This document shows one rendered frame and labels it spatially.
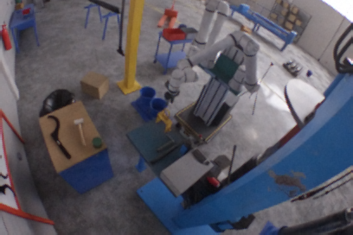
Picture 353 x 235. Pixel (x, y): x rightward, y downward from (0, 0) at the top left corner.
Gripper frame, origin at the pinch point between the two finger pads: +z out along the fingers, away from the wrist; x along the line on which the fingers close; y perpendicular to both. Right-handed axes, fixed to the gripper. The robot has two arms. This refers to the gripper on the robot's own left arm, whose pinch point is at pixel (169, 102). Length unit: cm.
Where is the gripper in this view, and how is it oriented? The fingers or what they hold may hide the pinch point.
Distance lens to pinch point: 152.6
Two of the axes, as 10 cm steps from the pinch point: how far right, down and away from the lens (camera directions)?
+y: 6.4, 6.5, -4.0
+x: 7.3, -3.7, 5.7
